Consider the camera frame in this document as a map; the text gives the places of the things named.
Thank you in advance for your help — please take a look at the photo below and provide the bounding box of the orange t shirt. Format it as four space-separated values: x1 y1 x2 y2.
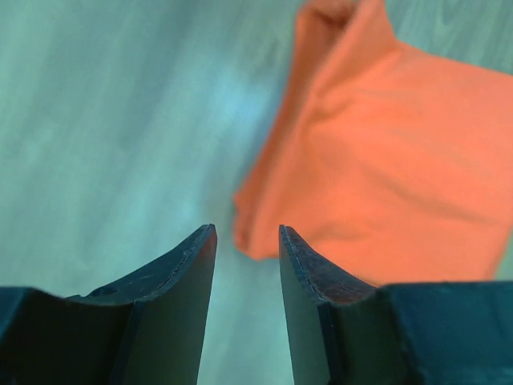
232 1 512 285

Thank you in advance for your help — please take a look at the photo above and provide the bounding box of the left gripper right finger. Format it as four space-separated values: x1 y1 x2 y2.
279 226 512 384

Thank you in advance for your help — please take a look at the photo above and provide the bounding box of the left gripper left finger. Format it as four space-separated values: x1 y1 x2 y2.
1 225 217 384

